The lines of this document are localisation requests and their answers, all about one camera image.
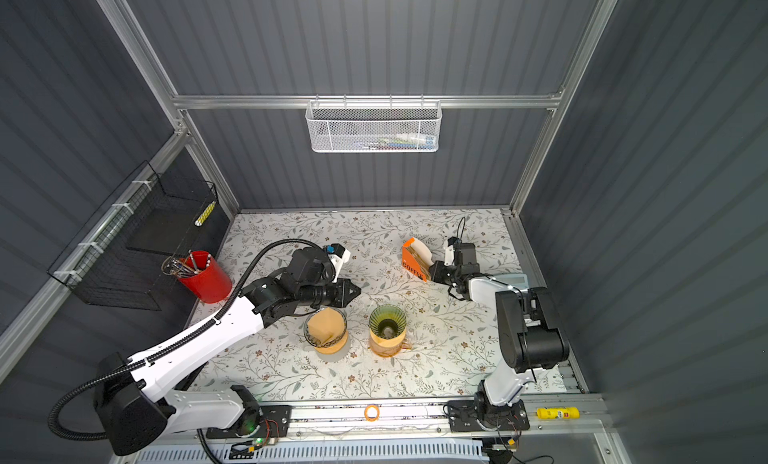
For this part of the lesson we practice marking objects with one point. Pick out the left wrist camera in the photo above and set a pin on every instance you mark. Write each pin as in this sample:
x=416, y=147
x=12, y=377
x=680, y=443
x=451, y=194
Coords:
x=338, y=255

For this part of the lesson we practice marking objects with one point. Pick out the black wire basket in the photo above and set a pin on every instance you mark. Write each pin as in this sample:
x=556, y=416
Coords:
x=126, y=260

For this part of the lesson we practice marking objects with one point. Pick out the red cup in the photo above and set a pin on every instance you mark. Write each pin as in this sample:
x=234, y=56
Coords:
x=204, y=277

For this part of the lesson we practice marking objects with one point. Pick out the yellow glue stick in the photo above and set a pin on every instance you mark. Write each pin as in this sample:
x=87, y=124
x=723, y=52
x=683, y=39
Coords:
x=561, y=413

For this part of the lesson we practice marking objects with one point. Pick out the orange coffee filter box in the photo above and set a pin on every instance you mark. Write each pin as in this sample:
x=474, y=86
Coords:
x=417, y=259

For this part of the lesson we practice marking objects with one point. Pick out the light blue calculator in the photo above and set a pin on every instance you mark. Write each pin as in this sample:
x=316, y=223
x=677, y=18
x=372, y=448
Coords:
x=518, y=280

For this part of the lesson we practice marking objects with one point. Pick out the grey glass dripper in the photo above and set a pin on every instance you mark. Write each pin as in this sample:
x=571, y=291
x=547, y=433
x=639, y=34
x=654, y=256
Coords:
x=324, y=338

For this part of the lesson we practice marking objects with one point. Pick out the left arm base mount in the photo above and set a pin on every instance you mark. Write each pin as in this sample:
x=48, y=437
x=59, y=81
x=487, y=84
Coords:
x=271, y=421

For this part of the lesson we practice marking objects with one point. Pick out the orange tape roll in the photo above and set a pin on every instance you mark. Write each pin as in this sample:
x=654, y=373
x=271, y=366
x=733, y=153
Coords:
x=372, y=413

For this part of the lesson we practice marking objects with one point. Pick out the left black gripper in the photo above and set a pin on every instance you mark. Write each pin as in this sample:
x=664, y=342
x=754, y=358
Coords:
x=344, y=296

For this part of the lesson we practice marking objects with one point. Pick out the yellow marker in basket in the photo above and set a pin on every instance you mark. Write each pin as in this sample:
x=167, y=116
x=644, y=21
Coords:
x=205, y=214

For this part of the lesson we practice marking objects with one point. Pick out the orange glass pitcher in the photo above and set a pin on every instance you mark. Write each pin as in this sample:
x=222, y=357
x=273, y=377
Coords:
x=388, y=348

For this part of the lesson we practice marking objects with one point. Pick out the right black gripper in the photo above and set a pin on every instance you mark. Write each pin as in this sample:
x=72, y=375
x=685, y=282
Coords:
x=438, y=275

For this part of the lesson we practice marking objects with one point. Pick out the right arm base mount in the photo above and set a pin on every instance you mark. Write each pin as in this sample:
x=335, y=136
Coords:
x=467, y=416

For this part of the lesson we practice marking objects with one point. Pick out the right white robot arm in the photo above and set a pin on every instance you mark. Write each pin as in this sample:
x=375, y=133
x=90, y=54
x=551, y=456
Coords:
x=528, y=327

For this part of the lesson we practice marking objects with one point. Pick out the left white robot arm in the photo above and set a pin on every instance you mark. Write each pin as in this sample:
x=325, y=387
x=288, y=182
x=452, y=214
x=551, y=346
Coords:
x=138, y=407

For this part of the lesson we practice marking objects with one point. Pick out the white wire basket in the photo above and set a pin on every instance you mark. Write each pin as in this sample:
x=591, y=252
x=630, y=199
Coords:
x=374, y=129

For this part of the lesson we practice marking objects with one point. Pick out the green glass dripper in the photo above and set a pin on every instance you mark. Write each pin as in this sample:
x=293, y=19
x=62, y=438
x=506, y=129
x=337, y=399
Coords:
x=387, y=321

